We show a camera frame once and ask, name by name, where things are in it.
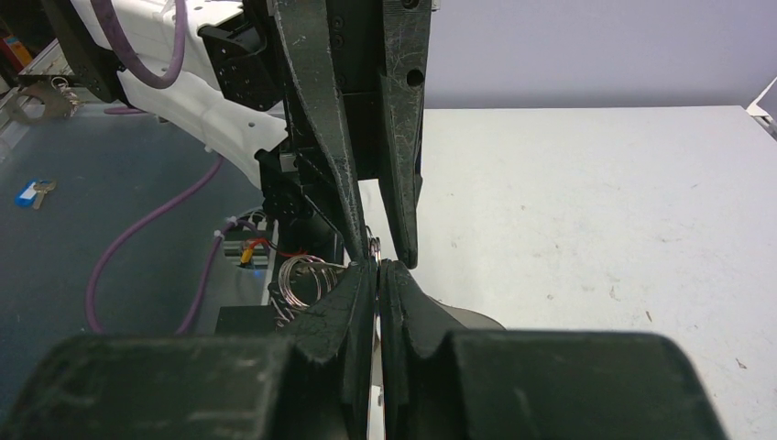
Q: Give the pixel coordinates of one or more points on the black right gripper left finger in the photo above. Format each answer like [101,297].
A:
[311,380]

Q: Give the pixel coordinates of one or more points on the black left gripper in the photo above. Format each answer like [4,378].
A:
[354,74]

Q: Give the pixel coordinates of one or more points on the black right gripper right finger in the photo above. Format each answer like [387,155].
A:
[443,380]

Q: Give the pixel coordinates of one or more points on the steel oval key holder plate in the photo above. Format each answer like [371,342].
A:
[376,291]

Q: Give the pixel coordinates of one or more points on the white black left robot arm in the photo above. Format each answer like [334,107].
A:
[209,67]

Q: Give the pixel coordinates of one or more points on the spare steel key holder plate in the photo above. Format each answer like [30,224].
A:
[40,103]

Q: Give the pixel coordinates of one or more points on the spare blue tag with key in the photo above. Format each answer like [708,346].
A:
[33,194]

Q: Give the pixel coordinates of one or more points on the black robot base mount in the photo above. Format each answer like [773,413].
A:
[252,316]

